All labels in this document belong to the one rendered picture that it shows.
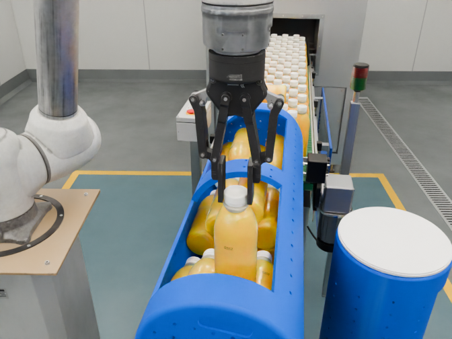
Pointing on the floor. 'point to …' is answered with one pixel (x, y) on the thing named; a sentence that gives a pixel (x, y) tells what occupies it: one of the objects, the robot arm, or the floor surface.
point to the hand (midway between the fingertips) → (236, 181)
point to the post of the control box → (195, 165)
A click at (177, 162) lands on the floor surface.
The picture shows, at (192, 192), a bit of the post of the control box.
